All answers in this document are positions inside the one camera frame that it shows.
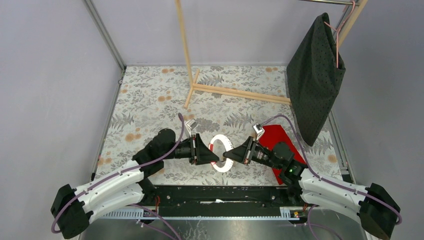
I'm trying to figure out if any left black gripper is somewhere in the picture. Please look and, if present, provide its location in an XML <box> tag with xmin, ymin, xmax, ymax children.
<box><xmin>162</xmin><ymin>132</ymin><xmax>220</xmax><ymax>165</ymax></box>

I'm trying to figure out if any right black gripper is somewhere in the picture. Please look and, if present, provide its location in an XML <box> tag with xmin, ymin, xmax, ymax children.
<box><xmin>223</xmin><ymin>136</ymin><xmax>283</xmax><ymax>171</ymax></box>

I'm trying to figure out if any large keyring with red handle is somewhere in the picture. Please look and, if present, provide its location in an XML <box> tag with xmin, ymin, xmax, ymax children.
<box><xmin>208</xmin><ymin>134</ymin><xmax>234</xmax><ymax>173</ymax></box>

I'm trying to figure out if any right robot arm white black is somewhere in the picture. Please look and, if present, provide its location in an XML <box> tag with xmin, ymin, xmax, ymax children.
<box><xmin>223</xmin><ymin>137</ymin><xmax>400</xmax><ymax>240</ymax></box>

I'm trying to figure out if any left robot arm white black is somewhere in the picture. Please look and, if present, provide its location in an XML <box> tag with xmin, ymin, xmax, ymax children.
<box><xmin>50</xmin><ymin>128</ymin><xmax>219</xmax><ymax>240</ymax></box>

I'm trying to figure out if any red cloth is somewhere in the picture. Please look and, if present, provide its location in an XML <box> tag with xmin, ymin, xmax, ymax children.
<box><xmin>258</xmin><ymin>124</ymin><xmax>306</xmax><ymax>164</ymax></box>

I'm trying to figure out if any floral patterned table mat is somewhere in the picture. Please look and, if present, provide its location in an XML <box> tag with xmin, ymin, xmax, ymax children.
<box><xmin>95</xmin><ymin>66</ymin><xmax>342</xmax><ymax>186</ymax></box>

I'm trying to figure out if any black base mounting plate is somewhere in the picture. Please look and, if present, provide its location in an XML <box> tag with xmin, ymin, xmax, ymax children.
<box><xmin>137</xmin><ymin>185</ymin><xmax>307</xmax><ymax>212</ymax></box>

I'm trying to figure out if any dark dotted hanging garment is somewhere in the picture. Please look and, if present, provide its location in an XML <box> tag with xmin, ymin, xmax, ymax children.
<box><xmin>286</xmin><ymin>12</ymin><xmax>346</xmax><ymax>146</ymax></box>

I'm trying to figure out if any pink clothes hanger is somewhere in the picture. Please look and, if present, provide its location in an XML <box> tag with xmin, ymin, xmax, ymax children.
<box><xmin>324</xmin><ymin>0</ymin><xmax>356</xmax><ymax>69</ymax></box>

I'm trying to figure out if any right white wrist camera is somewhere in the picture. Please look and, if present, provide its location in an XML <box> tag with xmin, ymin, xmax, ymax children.
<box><xmin>252</xmin><ymin>123</ymin><xmax>265</xmax><ymax>141</ymax></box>

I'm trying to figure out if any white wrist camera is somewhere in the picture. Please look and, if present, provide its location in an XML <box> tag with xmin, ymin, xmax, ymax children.
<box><xmin>184</xmin><ymin>119</ymin><xmax>198</xmax><ymax>138</ymax></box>
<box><xmin>252</xmin><ymin>123</ymin><xmax>265</xmax><ymax>141</ymax></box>

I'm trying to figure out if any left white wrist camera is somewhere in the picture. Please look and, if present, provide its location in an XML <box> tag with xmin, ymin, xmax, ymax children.
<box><xmin>184</xmin><ymin>119</ymin><xmax>198</xmax><ymax>138</ymax></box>

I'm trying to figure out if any slotted cable duct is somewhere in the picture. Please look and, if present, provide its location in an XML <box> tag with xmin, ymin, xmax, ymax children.
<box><xmin>100</xmin><ymin>207</ymin><xmax>300</xmax><ymax>221</ymax></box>

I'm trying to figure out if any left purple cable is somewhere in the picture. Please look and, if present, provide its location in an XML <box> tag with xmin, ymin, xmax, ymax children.
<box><xmin>50</xmin><ymin>112</ymin><xmax>186</xmax><ymax>234</ymax></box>

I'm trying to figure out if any purple cable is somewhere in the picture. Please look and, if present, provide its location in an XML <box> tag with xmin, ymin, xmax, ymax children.
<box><xmin>50</xmin><ymin>112</ymin><xmax>186</xmax><ymax>234</ymax></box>
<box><xmin>259</xmin><ymin>114</ymin><xmax>403</xmax><ymax>226</ymax></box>

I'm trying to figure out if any aluminium frame post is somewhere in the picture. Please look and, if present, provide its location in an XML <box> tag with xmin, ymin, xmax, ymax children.
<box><xmin>82</xmin><ymin>0</ymin><xmax>126</xmax><ymax>73</ymax></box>

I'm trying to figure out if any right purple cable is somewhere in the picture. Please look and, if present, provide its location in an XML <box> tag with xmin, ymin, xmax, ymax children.
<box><xmin>259</xmin><ymin>114</ymin><xmax>403</xmax><ymax>226</ymax></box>

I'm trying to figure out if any wooden clothes rack frame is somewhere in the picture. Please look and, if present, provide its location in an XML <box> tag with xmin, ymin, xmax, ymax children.
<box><xmin>174</xmin><ymin>0</ymin><xmax>369</xmax><ymax>110</ymax></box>

